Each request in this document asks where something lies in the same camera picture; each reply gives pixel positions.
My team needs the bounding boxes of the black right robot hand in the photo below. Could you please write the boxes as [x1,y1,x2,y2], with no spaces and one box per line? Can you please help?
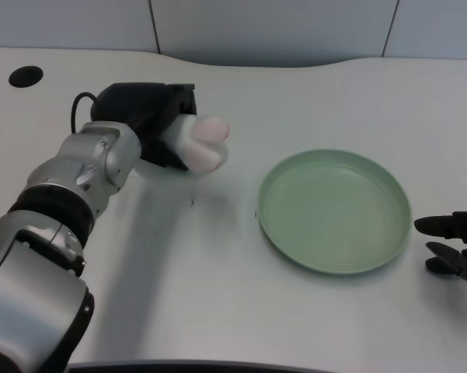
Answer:
[413,211,467,288]

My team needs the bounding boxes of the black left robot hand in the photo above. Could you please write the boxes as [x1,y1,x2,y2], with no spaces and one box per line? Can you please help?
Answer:
[89,81,198,171]

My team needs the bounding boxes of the white plush rabbit doll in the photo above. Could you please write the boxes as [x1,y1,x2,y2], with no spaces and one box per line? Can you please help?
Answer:
[161,113,232,173]

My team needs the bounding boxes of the green round plate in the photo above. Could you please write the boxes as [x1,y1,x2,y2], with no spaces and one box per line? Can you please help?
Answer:
[256,149,413,277]

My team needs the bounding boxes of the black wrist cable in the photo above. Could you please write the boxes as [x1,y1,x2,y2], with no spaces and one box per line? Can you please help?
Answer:
[70,91,99,134]

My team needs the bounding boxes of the black round cable grommet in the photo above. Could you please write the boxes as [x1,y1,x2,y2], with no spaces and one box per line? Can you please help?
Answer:
[8,65,44,89]

